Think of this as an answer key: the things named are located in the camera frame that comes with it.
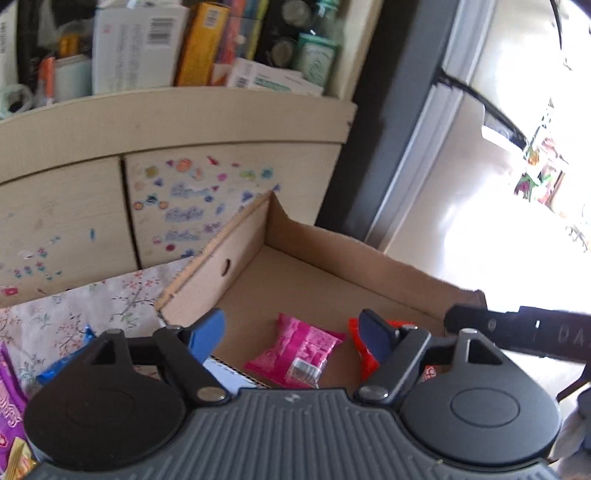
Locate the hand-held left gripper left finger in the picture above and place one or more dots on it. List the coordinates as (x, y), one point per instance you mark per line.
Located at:
(208, 334)

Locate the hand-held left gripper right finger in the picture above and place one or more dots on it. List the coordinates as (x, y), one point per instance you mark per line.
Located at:
(371, 337)

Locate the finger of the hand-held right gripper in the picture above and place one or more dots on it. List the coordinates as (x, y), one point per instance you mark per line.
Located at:
(531, 330)

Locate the pink snack packet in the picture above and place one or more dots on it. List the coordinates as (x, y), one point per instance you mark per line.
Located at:
(300, 346)

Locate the cardboard carton box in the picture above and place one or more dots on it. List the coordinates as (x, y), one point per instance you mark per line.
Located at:
(300, 277)

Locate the purple snack packet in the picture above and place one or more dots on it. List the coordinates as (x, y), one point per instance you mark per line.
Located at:
(9, 406)

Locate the red snack packet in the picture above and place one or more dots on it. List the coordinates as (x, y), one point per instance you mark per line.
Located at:
(354, 341)

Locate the floral tablecloth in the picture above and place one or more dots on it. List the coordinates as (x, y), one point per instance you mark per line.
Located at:
(92, 304)

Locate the blue foil snack packet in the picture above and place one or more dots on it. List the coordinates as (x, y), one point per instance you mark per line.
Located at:
(53, 373)

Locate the wooden cabinet with stickers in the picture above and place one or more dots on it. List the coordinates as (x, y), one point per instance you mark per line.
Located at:
(69, 207)

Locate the white and green box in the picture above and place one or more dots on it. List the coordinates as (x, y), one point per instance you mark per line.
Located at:
(268, 78)

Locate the teal tin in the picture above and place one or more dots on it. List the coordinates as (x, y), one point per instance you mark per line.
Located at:
(314, 57)

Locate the orange box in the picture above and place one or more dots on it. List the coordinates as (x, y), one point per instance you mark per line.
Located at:
(201, 46)

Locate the white container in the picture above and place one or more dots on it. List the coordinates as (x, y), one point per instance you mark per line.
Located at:
(73, 78)

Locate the glass jar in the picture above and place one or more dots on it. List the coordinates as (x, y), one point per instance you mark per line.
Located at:
(284, 51)
(295, 11)

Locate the white box with barcode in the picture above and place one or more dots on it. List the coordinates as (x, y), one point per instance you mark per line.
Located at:
(134, 50)

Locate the colourful striped box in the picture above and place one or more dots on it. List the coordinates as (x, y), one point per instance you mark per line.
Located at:
(242, 32)

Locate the dark door frame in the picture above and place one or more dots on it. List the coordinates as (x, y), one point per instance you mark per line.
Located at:
(392, 115)

